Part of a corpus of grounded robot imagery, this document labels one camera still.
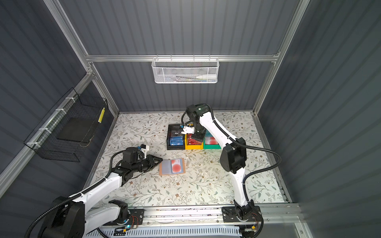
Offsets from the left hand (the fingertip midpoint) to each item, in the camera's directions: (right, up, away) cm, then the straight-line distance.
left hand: (163, 161), depth 82 cm
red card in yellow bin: (+17, +11, +7) cm, 21 cm away
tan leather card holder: (0, -5, +7) cm, 8 cm away
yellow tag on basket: (-35, +27, +1) cm, 44 cm away
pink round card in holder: (+6, -5, +9) cm, 12 cm away
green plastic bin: (+28, +6, +16) cm, 33 cm away
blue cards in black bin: (+5, +10, +19) cm, 22 cm away
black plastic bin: (+3, +17, +24) cm, 29 cm away
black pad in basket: (-44, +18, -5) cm, 48 cm away
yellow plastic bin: (+16, +6, +14) cm, 23 cm away
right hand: (+22, +13, +6) cm, 26 cm away
